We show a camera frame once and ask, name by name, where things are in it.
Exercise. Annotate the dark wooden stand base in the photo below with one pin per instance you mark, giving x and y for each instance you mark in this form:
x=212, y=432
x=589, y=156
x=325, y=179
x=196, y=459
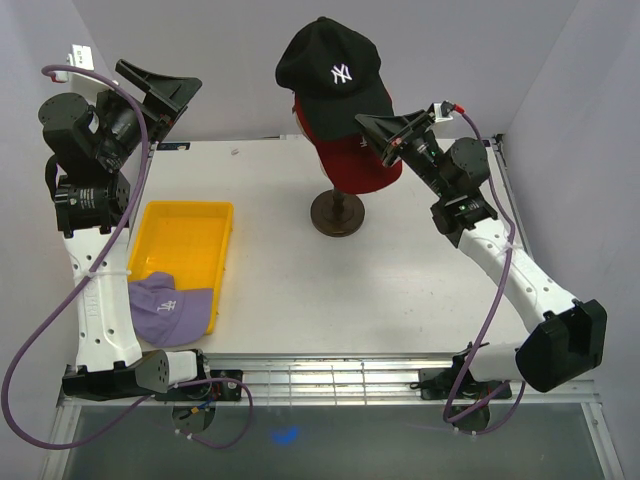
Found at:
x=336, y=214

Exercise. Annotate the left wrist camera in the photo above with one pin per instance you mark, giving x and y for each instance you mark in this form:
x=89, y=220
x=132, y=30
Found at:
x=80, y=56

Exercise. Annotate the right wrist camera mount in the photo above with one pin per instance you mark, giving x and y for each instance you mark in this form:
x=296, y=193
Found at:
x=444, y=111

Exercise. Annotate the aluminium front rail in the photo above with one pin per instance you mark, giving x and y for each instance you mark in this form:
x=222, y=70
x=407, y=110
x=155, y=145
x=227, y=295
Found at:
x=295, y=381

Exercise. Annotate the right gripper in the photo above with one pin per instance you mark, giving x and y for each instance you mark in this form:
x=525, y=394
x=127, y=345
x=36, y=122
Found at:
x=391, y=136

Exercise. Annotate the black cap white NY logo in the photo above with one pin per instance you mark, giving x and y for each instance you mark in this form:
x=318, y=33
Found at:
x=334, y=73

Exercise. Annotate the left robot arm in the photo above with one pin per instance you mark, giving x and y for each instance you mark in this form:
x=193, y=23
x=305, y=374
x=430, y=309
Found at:
x=91, y=140

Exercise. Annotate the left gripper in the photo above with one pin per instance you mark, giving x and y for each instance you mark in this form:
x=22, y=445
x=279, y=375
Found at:
x=165, y=98

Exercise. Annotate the red cap white logo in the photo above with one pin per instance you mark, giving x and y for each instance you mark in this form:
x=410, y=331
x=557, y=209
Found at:
x=348, y=163

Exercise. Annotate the lavender cap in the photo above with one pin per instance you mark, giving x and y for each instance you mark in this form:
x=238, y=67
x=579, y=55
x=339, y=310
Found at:
x=165, y=316

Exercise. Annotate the yellow plastic tray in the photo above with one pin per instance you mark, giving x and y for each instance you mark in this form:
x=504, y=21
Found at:
x=187, y=240

